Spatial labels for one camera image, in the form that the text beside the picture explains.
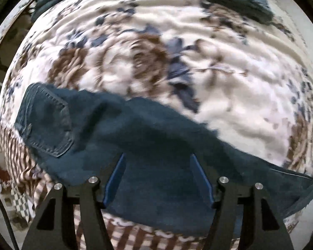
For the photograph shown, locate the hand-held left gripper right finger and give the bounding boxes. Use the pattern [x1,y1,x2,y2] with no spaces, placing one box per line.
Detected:
[190,153,294,250]

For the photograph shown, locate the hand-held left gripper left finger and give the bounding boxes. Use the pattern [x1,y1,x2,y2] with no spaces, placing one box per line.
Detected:
[22,153,127,250]

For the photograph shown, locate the blue denim pants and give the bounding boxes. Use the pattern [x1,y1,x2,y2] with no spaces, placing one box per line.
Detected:
[14,82,313,236]

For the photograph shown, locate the floral printed blanket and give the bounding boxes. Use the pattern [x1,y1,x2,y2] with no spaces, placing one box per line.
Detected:
[0,0,313,250]

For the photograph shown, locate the black cable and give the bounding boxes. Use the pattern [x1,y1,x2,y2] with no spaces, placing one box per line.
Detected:
[0,181,19,250]

